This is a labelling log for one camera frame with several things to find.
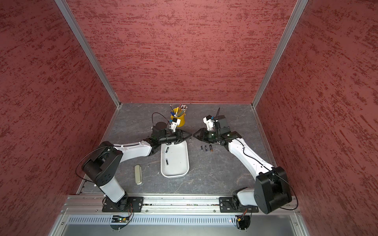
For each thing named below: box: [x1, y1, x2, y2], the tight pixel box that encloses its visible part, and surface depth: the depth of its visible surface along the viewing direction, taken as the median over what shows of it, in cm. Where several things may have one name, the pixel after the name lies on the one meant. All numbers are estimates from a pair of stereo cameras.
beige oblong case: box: [134, 164, 143, 185], surface depth 84 cm
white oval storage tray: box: [160, 140, 189, 178], surface depth 91 cm
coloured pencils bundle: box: [169, 103, 189, 118], surface depth 104 cm
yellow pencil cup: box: [170, 107, 187, 128], surface depth 104 cm
